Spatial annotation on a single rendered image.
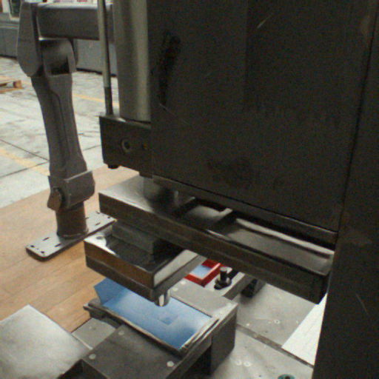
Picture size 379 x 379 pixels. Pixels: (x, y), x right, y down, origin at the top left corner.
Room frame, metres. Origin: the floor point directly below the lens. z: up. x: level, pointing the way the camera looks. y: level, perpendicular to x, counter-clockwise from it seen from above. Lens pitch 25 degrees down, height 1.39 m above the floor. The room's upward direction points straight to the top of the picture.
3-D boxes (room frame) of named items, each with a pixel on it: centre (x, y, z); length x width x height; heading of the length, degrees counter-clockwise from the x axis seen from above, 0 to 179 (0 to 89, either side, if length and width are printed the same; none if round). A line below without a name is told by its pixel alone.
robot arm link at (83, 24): (0.72, 0.16, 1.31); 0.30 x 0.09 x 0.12; 52
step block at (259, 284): (0.62, -0.12, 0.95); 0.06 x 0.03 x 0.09; 143
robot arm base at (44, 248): (0.79, 0.25, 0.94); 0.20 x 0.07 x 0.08; 143
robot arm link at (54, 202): (0.79, 0.24, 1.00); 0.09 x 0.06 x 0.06; 142
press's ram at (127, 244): (0.39, -0.04, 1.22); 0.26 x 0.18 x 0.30; 53
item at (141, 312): (0.45, 0.05, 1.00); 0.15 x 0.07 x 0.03; 53
